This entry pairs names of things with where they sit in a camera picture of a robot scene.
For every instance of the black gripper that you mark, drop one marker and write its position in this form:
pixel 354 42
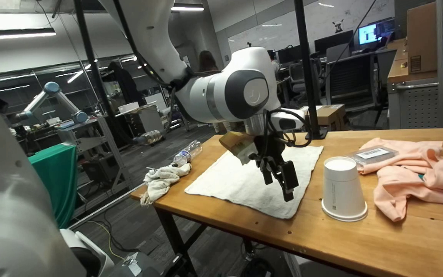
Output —
pixel 268 151

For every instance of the white towel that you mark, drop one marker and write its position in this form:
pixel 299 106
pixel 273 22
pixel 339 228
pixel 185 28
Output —
pixel 231 182

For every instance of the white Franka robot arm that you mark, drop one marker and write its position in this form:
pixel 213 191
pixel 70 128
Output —
pixel 150 31

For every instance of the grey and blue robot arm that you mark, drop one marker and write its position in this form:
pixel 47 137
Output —
pixel 53 97

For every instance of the white paper cup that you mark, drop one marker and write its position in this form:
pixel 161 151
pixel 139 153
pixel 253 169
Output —
pixel 344 186

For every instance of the low wooden crate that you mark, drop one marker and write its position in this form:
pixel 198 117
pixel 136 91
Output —
pixel 334 116

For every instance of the clear plastic water bottle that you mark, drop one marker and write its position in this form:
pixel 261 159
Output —
pixel 188 153

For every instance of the crumpled white rag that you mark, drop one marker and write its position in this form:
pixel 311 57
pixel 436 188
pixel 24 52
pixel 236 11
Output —
pixel 162 179

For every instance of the pink cloth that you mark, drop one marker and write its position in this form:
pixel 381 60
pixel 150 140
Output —
pixel 422 174

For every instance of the lit computer monitor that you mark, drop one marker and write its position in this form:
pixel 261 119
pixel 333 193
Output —
pixel 373 34

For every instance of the long ceiling light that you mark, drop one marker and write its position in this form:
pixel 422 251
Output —
pixel 14 34
pixel 188 8

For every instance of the large closed cardboard box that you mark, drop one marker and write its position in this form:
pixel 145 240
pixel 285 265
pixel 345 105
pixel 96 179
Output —
pixel 427 36

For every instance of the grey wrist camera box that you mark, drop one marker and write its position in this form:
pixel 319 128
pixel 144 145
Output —
pixel 290 119

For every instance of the black table leg frame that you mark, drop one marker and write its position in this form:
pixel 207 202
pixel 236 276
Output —
pixel 173 236

